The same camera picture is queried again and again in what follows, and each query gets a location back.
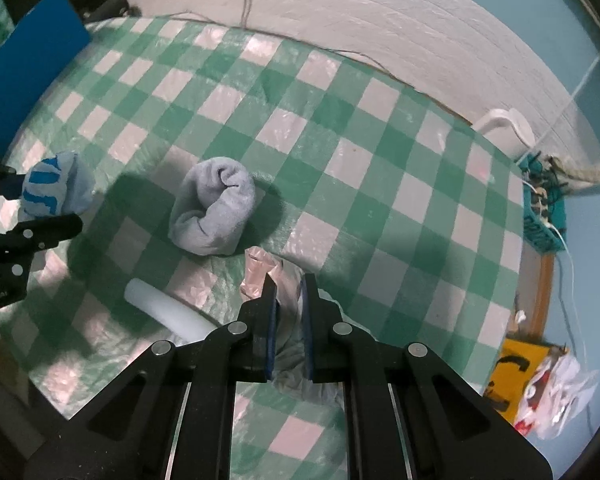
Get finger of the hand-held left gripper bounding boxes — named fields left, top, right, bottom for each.
left=0, top=152, right=27, bottom=202
left=0, top=212, right=83, bottom=263

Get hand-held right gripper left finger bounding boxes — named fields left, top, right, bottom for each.
left=25, top=275, right=281, bottom=480

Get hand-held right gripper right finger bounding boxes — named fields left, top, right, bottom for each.
left=302, top=272, right=553, bottom=480

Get pink white cloth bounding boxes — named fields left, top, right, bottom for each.
left=240, top=246, right=348, bottom=403

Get blue white sock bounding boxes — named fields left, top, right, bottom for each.
left=17, top=151, right=97, bottom=221

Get blue cardboard box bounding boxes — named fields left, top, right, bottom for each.
left=0, top=0, right=92, bottom=153

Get grey sock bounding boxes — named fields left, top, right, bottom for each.
left=168, top=157, right=257, bottom=256

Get green checked tablecloth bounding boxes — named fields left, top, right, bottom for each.
left=0, top=15, right=526, bottom=480

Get yellow box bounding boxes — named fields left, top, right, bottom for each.
left=485, top=337, right=556, bottom=426

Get teal plastic basket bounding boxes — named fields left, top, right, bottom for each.
left=517, top=152, right=568, bottom=251

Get red white plastic bag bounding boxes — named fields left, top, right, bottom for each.
left=512, top=352, right=600, bottom=441

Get white electric kettle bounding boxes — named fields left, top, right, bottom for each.
left=472, top=107, right=537, bottom=158

